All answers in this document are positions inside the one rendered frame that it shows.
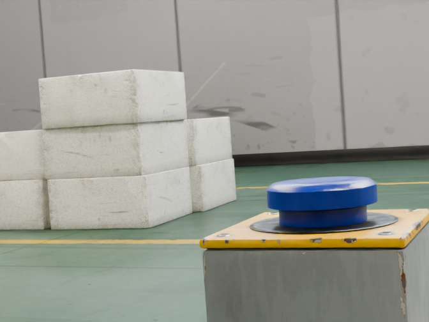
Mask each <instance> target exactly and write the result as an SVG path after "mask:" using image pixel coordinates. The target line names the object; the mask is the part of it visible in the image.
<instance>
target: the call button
mask: <svg viewBox="0 0 429 322"><path fill-rule="evenodd" d="M266 194H267V207H268V208H270V209H274V210H278V212H279V223H280V225H282V226H287V227H335V226H346V225H351V224H358V223H361V222H364V221H366V220H368V218H367V207H366V205H369V204H373V203H376V202H377V201H378V200H377V183H376V182H374V181H373V180H371V179H370V178H367V177H359V176H337V177H321V178H304V179H297V180H287V181H279V182H276V183H273V184H272V185H270V186H269V187H268V188H267V189H266Z"/></svg>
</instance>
